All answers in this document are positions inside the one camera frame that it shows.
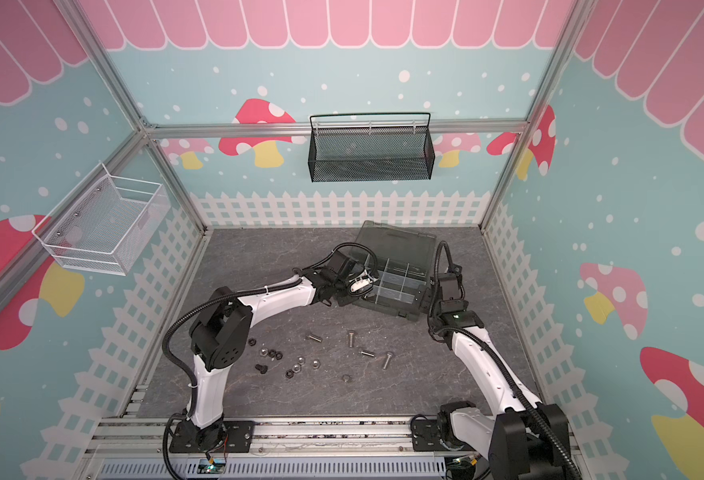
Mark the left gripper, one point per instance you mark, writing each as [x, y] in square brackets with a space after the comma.
[353, 297]

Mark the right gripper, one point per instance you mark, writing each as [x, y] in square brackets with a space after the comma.
[445, 291]

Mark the grey compartment organizer box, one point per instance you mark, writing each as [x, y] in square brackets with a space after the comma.
[405, 259]

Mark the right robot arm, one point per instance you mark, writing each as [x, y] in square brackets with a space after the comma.
[522, 437]

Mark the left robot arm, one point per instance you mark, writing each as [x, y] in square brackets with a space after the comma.
[206, 341]

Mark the black nut pair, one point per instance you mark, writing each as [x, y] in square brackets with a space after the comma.
[275, 354]

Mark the silver nut pair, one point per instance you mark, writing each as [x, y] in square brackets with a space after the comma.
[302, 364]

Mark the black mesh wall basket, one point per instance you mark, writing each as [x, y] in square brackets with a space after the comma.
[371, 147]

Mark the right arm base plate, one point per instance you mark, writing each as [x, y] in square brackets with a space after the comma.
[426, 436]

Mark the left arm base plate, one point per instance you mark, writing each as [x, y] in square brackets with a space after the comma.
[223, 436]

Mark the white mesh wall basket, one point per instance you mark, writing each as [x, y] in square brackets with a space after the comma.
[105, 227]

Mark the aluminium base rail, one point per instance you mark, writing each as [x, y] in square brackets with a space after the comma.
[273, 436]

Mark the white slotted cable duct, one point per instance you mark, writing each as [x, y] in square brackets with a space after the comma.
[418, 467]

